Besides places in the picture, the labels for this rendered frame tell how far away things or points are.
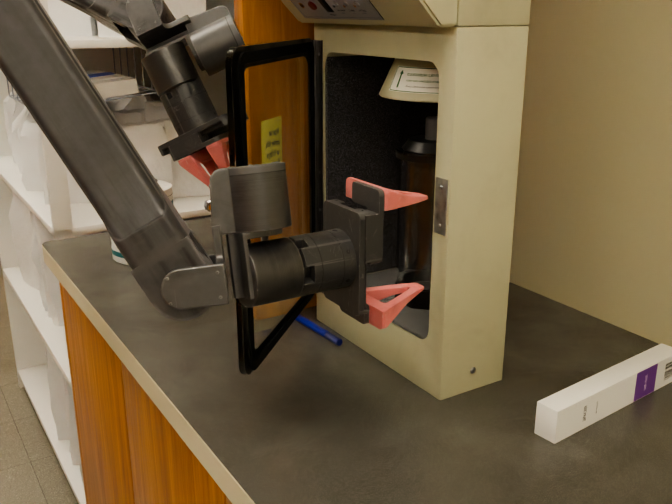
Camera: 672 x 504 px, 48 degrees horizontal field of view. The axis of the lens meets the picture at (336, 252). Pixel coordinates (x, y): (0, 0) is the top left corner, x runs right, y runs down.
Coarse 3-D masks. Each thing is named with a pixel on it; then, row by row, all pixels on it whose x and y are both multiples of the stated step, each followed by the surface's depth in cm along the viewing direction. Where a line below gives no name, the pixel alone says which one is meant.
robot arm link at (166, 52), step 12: (180, 36) 93; (156, 48) 92; (168, 48) 91; (180, 48) 92; (192, 48) 92; (144, 60) 92; (156, 60) 91; (168, 60) 91; (180, 60) 92; (156, 72) 92; (168, 72) 92; (180, 72) 92; (192, 72) 93; (156, 84) 93; (168, 84) 92; (180, 84) 93
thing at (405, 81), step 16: (400, 64) 99; (416, 64) 96; (432, 64) 95; (400, 80) 98; (416, 80) 96; (432, 80) 95; (384, 96) 100; (400, 96) 97; (416, 96) 96; (432, 96) 95
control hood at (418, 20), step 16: (288, 0) 104; (384, 0) 86; (400, 0) 83; (416, 0) 81; (432, 0) 81; (448, 0) 82; (384, 16) 89; (400, 16) 86; (416, 16) 84; (432, 16) 82; (448, 16) 83
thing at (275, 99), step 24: (264, 72) 91; (288, 72) 99; (264, 96) 92; (288, 96) 100; (264, 120) 92; (288, 120) 101; (264, 144) 93; (288, 144) 102; (288, 168) 103; (288, 192) 104; (240, 312) 90; (264, 312) 98; (240, 336) 91; (264, 336) 99; (240, 360) 92
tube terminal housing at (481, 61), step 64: (512, 0) 87; (448, 64) 86; (512, 64) 89; (448, 128) 88; (512, 128) 92; (448, 192) 90; (512, 192) 95; (448, 256) 92; (320, 320) 123; (448, 320) 95; (448, 384) 98
